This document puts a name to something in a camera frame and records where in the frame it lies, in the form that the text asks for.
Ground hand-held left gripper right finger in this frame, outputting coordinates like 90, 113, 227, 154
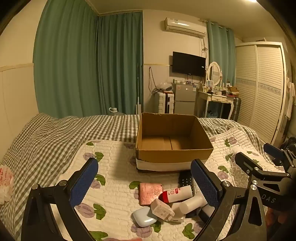
190, 159, 269, 241

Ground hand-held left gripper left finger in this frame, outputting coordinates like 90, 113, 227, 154
21, 158, 99, 241

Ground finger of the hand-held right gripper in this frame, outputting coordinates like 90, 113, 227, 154
234, 152, 291, 186
264, 142, 290, 167

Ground black remote control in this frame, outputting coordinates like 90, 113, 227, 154
179, 170, 197, 193

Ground plain white bottle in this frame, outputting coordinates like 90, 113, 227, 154
179, 193, 208, 214

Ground black and white small box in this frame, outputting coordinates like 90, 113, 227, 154
199, 205, 215, 223

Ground red capped white bottle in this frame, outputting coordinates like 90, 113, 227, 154
162, 185, 193, 203

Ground brown cardboard box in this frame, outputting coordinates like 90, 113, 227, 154
135, 112, 214, 173

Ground white power charger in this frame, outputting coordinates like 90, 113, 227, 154
150, 198, 175, 222

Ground pink shiny packet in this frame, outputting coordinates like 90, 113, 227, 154
139, 182, 164, 206

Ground light blue earbuds case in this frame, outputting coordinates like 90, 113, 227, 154
132, 207, 156, 229

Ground person's right hand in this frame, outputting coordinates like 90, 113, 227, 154
265, 206, 296, 232

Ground white floral quilt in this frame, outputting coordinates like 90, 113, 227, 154
50, 126, 282, 241

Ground hanging white cloth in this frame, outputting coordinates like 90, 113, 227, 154
285, 76, 296, 121

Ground dark suitcase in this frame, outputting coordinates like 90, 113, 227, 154
231, 96, 242, 121

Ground white louvered wardrobe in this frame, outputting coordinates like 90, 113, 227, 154
235, 42, 289, 146

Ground white vanity table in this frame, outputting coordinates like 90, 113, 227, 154
196, 89, 235, 120

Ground red white plastic bag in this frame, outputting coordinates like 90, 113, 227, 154
0, 164, 15, 204

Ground silver small fridge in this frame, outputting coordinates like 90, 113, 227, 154
171, 83, 199, 115

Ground white suitcase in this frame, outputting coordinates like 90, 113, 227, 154
154, 91, 175, 114

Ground white oval mirror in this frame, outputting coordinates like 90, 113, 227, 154
206, 61, 223, 87

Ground wide green curtain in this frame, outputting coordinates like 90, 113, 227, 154
33, 0, 100, 118

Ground narrow light green curtain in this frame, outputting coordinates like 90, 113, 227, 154
206, 21, 236, 88

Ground dark green pleated curtain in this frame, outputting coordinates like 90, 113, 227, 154
96, 11, 142, 115

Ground white air conditioner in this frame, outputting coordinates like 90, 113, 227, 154
164, 17, 207, 38

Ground black wall television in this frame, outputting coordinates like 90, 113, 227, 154
172, 52, 206, 76

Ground hanging wall cables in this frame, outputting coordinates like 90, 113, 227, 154
149, 66, 158, 91

